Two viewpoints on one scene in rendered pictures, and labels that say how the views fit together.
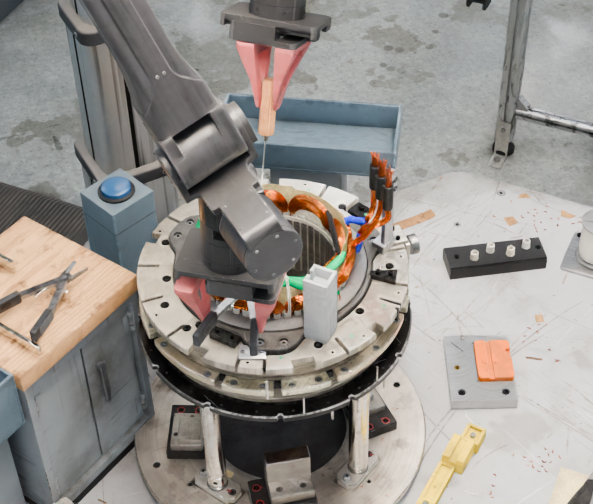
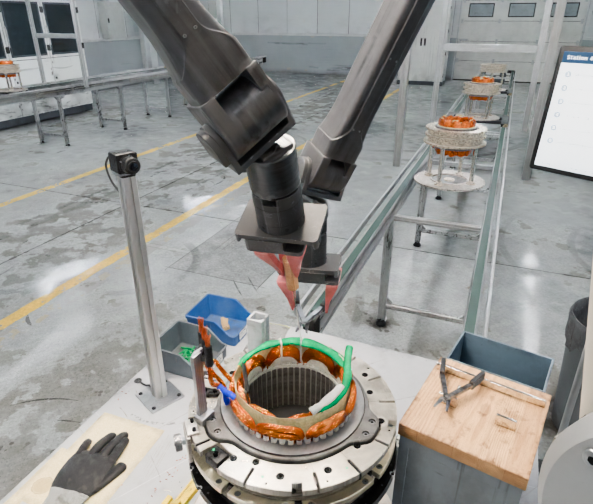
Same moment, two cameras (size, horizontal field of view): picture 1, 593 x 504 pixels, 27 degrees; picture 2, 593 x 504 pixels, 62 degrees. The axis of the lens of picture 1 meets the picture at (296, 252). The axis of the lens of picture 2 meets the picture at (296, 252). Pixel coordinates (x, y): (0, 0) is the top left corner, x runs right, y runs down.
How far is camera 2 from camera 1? 1.72 m
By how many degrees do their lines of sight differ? 111
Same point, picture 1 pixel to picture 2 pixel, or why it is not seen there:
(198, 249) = (329, 262)
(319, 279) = (258, 326)
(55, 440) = not seen: hidden behind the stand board
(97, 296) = (420, 405)
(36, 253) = (489, 440)
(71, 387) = not seen: hidden behind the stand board
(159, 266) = (378, 400)
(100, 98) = not seen: outside the picture
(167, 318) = (360, 366)
